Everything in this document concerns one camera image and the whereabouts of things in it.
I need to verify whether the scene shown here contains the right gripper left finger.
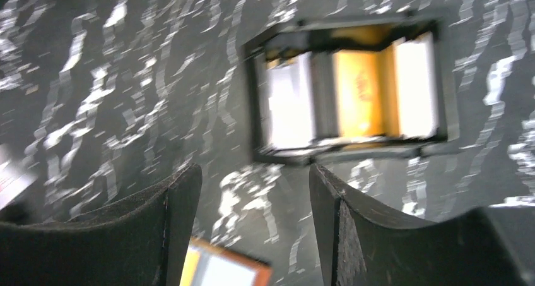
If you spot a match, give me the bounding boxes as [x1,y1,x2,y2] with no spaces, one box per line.
[1,164,203,285]

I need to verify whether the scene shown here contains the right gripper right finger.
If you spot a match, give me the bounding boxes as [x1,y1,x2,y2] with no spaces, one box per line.
[309,164,534,285]

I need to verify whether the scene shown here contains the brown leather card holder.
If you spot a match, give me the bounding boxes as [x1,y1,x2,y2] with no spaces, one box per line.
[180,237,273,286]

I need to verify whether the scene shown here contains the gold credit card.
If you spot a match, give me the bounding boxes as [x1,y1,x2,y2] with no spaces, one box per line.
[332,50,400,138]

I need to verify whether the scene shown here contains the black card tray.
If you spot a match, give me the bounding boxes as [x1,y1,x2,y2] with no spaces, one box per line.
[242,9,460,165]

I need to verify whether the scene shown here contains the white card in tray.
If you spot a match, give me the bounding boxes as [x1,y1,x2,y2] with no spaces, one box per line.
[393,33,438,139]

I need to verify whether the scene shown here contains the silver card in tray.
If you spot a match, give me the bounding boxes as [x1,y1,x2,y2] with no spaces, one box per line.
[266,52,315,150]

